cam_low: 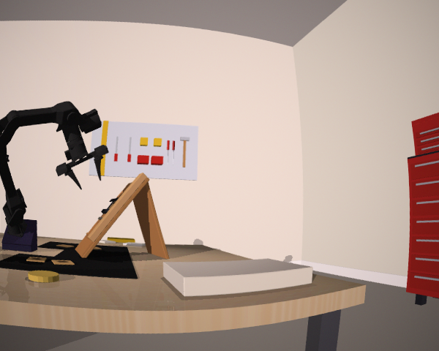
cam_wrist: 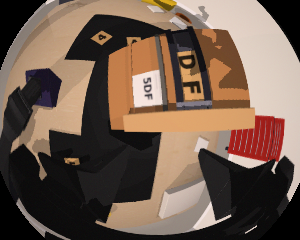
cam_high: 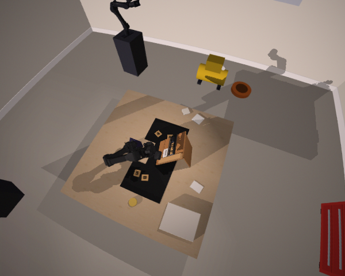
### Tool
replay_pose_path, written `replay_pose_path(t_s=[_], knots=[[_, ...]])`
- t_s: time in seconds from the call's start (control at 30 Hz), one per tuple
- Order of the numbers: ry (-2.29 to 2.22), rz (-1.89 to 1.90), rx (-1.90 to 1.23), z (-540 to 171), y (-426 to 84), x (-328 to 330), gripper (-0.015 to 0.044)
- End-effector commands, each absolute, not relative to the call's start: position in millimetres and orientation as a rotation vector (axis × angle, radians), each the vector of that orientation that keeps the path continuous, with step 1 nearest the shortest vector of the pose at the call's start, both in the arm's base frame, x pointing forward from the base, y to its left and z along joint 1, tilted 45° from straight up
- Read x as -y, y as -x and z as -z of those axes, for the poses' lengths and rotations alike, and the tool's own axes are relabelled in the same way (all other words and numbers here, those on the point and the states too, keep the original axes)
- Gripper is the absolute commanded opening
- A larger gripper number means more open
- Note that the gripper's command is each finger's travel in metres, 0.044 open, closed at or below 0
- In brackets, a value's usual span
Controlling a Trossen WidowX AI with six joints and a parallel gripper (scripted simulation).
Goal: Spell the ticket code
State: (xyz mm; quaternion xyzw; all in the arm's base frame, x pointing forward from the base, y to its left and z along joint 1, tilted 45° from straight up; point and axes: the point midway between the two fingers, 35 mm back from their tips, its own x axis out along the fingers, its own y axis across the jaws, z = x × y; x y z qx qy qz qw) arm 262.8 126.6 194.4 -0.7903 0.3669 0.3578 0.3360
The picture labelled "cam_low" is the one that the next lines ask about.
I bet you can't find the yellow flat disc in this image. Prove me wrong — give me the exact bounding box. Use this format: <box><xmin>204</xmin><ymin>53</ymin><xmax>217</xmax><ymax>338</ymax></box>
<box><xmin>28</xmin><ymin>271</ymin><xmax>59</xmax><ymax>283</ymax></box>

